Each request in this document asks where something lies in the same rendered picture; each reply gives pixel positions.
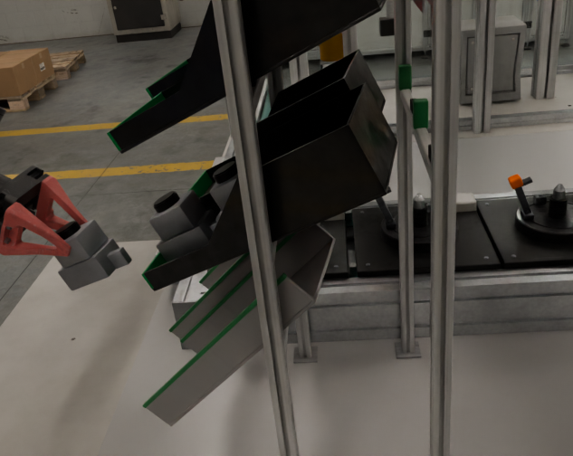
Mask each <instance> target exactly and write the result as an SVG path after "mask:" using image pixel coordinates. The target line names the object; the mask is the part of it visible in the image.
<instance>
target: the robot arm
mask: <svg viewBox="0 0 573 456"><path fill-rule="evenodd" d="M5 112H6V110H5V109H3V108H2V107H0V121H1V120H2V118H3V116H4V114H5ZM53 200H54V201H55V202H56V203H57V204H58V205H59V206H60V207H61V208H62V209H63V210H64V211H65V212H67V213H68V214H69V215H70V216H71V217H72V218H73V219H74V220H75V221H77V223H78V224H79V225H82V224H84V223H87V222H88V221H87V220H86V219H85V218H84V217H83V215H82V214H81V213H80V212H79V211H78V210H77V208H76V207H75V206H74V205H73V203H72V201H71V200H70V198H69V197H68V195H67V194H66V193H65V192H64V190H63V189H62V187H61V185H60V184H59V182H58V181H57V179H56V178H55V177H53V176H50V175H48V174H43V169H41V168H40V167H38V166H35V165H32V166H30V167H28V168H27V169H26V170H24V171H23V172H22V173H21V174H20V175H18V176H16V177H15V178H14V179H11V178H9V177H7V176H4V175H2V174H0V253H1V254H3V255H36V254H41V255H53V256H65V257H68V256H69V255H70V252H71V248H72V247H71V246H70V245H69V244H68V243H67V242H66V241H65V240H64V239H63V238H61V237H60V236H59V235H58V234H57V233H55V232H54V231H53V230H52V229H54V230H59V229H60V228H61V227H63V226H64V225H65V224H67V223H69V222H68V221H66V220H63V219H62V218H60V217H58V216H56V215H54V213H53V209H52V206H53ZM31 209H32V210H31ZM33 210H37V211H36V215H35V211H33ZM26 229H28V230H30V231H32V232H34V233H36V234H38V235H40V236H42V237H43V238H44V239H46V240H47V241H49V242H51V243H52V244H54V245H55V246H50V245H43V244H37V243H30V242H23V241H22V240H21V238H22V233H23V231H25V230H26Z"/></svg>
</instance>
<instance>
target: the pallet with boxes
mask: <svg viewBox="0 0 573 456"><path fill-rule="evenodd" d="M57 88H58V84H57V80H56V78H55V74H54V69H53V64H52V60H51V57H50V54H49V50H48V48H47V47H46V48H36V49H26V50H16V51H8V52H0V104H1V103H8V104H9V107H10V108H4V109H5V110H6V112H17V111H26V110H28V109H29V108H30V105H29V102H28V101H34V100H42V99H43V98H44V97H46V94H45V91H46V90H56V89H57Z"/></svg>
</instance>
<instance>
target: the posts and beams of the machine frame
mask: <svg viewBox="0 0 573 456"><path fill-rule="evenodd" d="M496 1H497V0H476V21H475V46H474V71H473V123H472V126H473V128H472V130H473V133H474V134H481V132H483V133H490V125H491V108H492V73H493V55H494V36H495V19H496Z"/></svg>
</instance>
